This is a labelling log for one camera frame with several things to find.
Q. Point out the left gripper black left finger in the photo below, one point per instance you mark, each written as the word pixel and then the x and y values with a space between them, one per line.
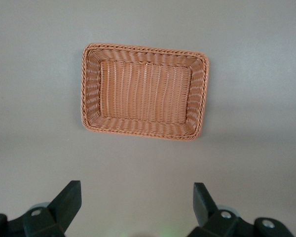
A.
pixel 64 205

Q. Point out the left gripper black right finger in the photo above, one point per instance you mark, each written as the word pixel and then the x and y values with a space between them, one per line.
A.
pixel 203 205

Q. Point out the brown wicker basket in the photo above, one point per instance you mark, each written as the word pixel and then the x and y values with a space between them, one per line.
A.
pixel 143 96

